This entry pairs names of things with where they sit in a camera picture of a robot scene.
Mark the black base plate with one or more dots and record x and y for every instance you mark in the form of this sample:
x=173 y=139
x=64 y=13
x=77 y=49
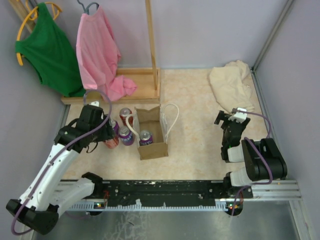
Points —
x=190 y=199

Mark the red soda can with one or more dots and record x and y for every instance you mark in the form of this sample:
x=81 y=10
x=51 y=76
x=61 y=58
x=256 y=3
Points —
x=124 y=114

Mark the green tank top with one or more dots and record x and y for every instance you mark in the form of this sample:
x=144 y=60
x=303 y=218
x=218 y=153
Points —
x=49 y=51

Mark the cream folded cloth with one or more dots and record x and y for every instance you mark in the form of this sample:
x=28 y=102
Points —
x=228 y=86

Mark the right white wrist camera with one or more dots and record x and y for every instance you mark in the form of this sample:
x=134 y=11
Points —
x=238 y=114

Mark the white cable duct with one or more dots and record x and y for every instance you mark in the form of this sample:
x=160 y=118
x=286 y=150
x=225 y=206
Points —
x=95 y=206

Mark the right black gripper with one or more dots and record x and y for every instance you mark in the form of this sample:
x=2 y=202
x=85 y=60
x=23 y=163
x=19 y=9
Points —
x=221 y=116

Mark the canvas bag with white handles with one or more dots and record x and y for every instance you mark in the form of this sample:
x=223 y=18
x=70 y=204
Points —
x=154 y=121

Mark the purple soda can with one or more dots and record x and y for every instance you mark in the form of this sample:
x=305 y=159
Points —
x=115 y=126

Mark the pink shirt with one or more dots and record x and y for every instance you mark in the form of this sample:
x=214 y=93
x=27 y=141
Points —
x=98 y=56

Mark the grey clothes hanger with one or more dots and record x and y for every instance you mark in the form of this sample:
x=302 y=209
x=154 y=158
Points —
x=86 y=9

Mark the metal corner post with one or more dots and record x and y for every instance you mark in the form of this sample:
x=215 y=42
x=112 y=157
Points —
x=289 y=4

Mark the aluminium rail frame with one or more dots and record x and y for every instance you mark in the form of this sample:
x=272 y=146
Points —
x=278 y=190

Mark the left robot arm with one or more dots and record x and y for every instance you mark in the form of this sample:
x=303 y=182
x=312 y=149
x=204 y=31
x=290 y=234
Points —
x=39 y=207

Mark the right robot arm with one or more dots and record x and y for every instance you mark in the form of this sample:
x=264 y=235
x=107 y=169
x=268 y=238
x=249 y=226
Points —
x=263 y=161

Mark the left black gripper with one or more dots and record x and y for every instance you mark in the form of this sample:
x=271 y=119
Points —
x=108 y=132

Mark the yellow clothes hanger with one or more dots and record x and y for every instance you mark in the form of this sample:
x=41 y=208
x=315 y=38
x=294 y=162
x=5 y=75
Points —
x=33 y=15

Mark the wooden clothes rack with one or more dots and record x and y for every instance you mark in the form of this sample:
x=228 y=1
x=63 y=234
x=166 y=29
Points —
x=147 y=79

